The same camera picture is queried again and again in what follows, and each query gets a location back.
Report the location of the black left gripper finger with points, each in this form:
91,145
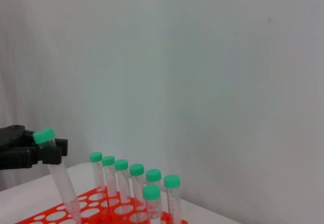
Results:
63,146
51,155

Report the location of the green capped test tube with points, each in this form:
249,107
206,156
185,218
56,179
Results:
137,170
121,164
151,192
172,181
153,175
95,157
108,160
44,135

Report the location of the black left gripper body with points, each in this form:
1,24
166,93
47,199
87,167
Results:
15,148

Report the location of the orange test tube rack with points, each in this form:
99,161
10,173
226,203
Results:
101,203

